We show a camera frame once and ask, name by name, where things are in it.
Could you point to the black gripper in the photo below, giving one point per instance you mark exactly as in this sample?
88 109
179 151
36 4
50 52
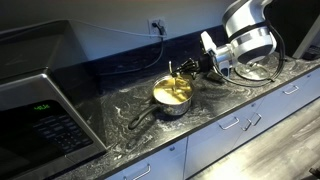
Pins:
191 68

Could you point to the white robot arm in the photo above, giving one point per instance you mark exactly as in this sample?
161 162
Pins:
251 38

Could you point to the glass pot lid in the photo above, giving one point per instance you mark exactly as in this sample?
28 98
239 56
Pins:
253 71

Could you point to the black steel microwave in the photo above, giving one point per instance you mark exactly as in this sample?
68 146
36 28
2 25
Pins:
49 114

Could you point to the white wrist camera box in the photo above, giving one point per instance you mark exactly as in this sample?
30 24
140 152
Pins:
208 44

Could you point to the silver pot with black handle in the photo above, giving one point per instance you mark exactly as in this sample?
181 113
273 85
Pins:
172 95

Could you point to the white wall outlet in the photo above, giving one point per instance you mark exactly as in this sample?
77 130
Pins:
157 27

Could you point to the silver drawer handle right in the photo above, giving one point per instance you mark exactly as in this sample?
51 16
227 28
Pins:
228 123

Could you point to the silver drawer handle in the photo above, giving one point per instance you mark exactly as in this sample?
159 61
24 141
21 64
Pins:
228 123
291 90
137 171

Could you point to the silver cabinet handle pair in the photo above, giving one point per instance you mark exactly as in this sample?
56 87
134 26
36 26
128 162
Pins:
252 122

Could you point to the silver drawer handle far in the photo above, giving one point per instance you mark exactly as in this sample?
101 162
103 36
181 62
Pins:
291 90

